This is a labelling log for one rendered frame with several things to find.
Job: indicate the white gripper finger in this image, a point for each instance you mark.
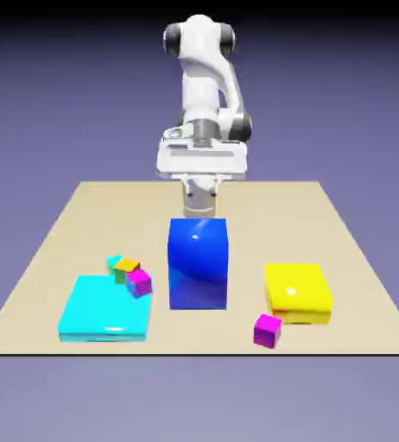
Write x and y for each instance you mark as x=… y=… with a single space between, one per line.
x=186 y=188
x=214 y=187

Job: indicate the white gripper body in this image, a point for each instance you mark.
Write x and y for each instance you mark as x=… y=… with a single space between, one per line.
x=201 y=164

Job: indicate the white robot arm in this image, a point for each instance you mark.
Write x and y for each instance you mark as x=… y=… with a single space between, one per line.
x=199 y=69

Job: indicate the small orange cube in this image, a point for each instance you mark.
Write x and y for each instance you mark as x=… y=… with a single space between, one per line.
x=126 y=266

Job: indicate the small cyan cube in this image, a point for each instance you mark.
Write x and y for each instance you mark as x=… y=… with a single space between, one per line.
x=113 y=262

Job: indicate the small magenta cube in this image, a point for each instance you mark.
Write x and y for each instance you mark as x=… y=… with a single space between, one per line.
x=268 y=331
x=139 y=283

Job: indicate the large blue box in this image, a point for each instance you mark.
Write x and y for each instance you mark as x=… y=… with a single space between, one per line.
x=197 y=264

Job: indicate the large yellow box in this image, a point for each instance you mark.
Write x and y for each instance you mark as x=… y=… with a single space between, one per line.
x=298 y=291

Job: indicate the large cyan box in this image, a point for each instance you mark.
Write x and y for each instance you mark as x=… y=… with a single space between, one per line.
x=104 y=307

